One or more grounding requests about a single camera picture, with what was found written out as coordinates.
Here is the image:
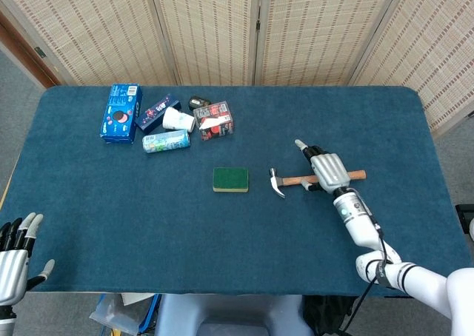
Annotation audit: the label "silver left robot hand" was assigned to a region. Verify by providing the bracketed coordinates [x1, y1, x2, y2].
[0, 212, 56, 307]

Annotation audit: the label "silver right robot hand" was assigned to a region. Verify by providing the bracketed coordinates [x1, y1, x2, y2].
[294, 138, 352, 195]

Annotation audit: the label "wooden handle claw hammer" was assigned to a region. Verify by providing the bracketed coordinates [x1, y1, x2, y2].
[268, 167, 367, 199]

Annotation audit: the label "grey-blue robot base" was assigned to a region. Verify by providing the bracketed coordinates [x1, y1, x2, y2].
[154, 294, 314, 336]

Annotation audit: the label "green and yellow sponge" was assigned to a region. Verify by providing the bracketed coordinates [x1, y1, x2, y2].
[213, 167, 250, 194]

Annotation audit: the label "clear plastic bag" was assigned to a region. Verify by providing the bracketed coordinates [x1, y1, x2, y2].
[88, 293, 155, 336]

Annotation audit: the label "clear box red items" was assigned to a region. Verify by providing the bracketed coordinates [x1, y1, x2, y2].
[193, 101, 236, 141]

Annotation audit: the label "white paper sheet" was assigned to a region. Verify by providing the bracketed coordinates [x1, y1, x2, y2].
[121, 293, 155, 306]

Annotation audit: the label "black box device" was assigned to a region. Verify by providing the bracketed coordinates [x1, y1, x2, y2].
[454, 204, 474, 235]

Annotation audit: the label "black bag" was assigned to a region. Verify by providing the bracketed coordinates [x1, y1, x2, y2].
[302, 295, 358, 336]

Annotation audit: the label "blue table cloth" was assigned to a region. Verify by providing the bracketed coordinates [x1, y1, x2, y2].
[0, 85, 474, 298]

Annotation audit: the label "small black oval object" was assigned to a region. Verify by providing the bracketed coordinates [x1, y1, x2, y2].
[187, 95, 213, 112]

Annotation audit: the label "white paper cup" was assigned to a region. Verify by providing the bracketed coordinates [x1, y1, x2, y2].
[161, 107, 196, 133]

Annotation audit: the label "light green beverage can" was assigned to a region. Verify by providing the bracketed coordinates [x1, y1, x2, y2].
[141, 129, 191, 155]

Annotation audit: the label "slim dark blue box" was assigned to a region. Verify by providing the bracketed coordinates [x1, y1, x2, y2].
[135, 93, 182, 135]

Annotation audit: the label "woven rattan folding screen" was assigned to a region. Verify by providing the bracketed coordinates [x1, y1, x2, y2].
[0, 0, 474, 137]

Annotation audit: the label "blue Oreo cookie box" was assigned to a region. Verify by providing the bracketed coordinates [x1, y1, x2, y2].
[99, 84, 144, 145]

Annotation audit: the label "brown wooden door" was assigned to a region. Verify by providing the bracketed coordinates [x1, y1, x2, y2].
[0, 12, 62, 89]

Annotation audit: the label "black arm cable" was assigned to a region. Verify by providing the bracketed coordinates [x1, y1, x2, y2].
[338, 187, 393, 336]

